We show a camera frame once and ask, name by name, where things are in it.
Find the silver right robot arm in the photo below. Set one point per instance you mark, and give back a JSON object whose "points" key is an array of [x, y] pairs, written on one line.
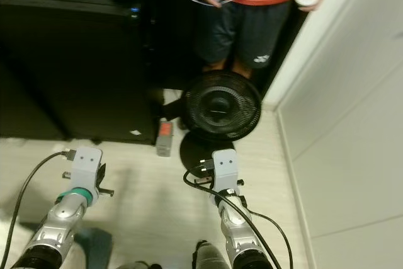
{"points": [[239, 231]]}

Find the small white sticker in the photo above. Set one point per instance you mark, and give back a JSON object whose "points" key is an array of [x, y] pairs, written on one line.
{"points": [[135, 132]]}

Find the black standing floor fan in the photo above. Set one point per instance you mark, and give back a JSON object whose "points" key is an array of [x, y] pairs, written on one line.
{"points": [[220, 102]]}

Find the grey right robot leg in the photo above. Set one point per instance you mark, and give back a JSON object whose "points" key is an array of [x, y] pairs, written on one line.
{"points": [[211, 256]]}

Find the low black cabinet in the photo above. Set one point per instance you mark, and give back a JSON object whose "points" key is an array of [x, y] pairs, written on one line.
{"points": [[75, 61]]}

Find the white wardrobe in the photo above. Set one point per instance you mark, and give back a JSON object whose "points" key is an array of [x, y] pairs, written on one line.
{"points": [[346, 124]]}

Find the person in red shirt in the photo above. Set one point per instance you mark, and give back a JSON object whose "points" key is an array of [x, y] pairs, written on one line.
{"points": [[252, 23]]}

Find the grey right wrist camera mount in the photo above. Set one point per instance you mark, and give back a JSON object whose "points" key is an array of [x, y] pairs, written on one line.
{"points": [[225, 169]]}

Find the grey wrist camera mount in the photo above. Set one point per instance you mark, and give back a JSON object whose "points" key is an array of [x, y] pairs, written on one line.
{"points": [[225, 169], [87, 171]]}

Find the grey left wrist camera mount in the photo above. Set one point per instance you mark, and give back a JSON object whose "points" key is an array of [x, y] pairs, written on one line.
{"points": [[87, 171]]}

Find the grey power strip red switch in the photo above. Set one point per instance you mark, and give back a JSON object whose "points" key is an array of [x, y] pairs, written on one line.
{"points": [[165, 138]]}

